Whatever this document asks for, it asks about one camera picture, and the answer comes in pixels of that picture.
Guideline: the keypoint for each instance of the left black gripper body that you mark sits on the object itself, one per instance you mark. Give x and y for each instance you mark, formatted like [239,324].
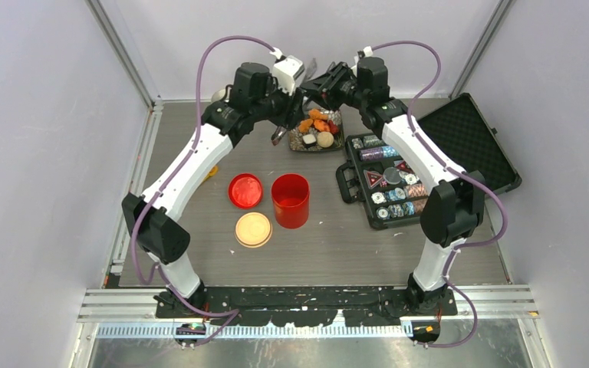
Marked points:
[283,108]

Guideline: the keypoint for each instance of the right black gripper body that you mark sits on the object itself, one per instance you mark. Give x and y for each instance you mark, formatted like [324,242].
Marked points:
[339,88]

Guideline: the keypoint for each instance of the orange fried food piece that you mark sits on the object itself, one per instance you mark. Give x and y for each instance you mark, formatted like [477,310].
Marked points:
[305,125]

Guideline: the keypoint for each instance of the white black sushi piece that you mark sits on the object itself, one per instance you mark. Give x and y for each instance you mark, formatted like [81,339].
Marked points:
[309,140]

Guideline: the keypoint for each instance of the round tan bun food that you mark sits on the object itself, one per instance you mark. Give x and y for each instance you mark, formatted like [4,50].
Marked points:
[325,139]

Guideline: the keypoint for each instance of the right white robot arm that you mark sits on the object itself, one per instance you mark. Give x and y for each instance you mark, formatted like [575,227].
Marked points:
[455,205]

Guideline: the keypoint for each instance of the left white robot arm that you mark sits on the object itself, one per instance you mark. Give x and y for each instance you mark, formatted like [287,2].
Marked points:
[258,93]

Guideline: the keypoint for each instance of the black floral square plate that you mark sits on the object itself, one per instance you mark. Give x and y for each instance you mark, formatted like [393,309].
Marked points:
[294,136]

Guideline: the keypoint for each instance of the orange fried food top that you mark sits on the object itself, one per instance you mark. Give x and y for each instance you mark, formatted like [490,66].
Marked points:
[316,114]

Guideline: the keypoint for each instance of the red cylindrical container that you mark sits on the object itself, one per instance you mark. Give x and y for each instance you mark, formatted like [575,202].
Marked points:
[290,195]

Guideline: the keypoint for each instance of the red round lid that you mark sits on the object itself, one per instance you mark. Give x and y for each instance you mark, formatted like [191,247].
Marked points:
[245,191]

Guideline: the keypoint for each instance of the beige round metal bowl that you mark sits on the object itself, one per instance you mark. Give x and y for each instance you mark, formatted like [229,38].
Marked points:
[219,95]

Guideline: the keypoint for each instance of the yellow red toy block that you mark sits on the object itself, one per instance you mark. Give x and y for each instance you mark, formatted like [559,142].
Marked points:
[211,173]

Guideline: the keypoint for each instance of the beige round inner lid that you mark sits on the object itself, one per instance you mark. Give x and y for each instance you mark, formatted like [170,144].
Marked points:
[253,230]

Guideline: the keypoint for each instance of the black poker chip case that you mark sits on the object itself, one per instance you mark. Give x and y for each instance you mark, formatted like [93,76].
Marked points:
[392,193]

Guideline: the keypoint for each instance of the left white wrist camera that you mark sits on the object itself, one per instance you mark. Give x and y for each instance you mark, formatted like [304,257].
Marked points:
[286,70]

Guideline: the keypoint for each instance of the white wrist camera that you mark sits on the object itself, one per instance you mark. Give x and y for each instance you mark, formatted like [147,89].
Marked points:
[286,70]
[364,53]

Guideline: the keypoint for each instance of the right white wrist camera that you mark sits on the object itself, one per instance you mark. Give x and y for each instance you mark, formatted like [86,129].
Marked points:
[364,53]

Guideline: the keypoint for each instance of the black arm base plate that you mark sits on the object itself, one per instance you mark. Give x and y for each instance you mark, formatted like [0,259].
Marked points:
[364,306]

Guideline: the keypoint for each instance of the aluminium front rail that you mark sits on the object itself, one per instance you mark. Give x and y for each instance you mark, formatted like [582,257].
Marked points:
[133,314]

